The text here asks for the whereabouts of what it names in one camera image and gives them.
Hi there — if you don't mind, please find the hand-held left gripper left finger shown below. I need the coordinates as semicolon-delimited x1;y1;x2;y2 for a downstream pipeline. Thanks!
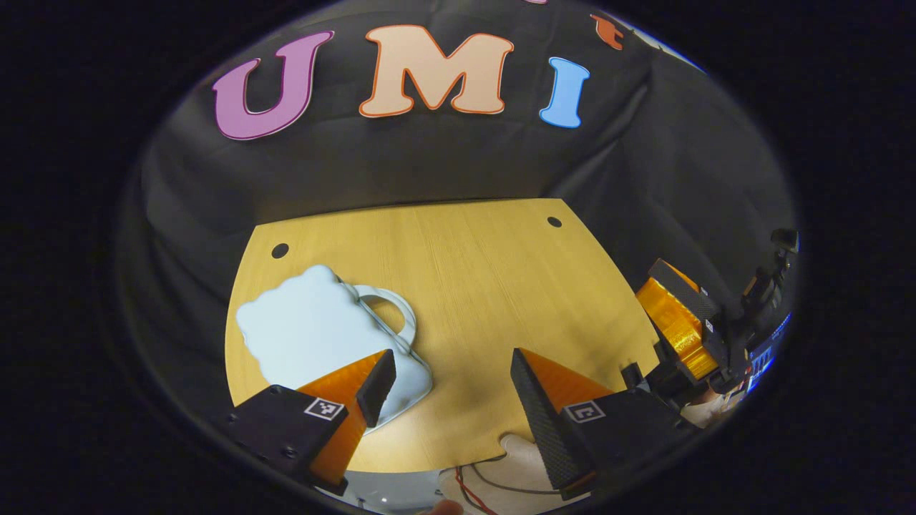
225;349;396;496

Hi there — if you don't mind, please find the red cable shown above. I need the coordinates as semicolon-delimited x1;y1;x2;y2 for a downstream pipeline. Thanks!
454;465;502;515

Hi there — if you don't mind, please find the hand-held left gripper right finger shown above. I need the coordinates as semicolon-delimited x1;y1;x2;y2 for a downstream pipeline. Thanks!
510;348;691;501

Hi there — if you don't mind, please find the black backdrop cloth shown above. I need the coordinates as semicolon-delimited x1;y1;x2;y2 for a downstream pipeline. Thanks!
118;0;799;401

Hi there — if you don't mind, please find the pale blue suitcase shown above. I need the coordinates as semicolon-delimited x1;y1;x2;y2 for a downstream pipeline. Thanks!
236;265;434;433

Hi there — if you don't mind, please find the black cable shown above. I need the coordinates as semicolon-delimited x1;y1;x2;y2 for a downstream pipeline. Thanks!
458;454;566;496

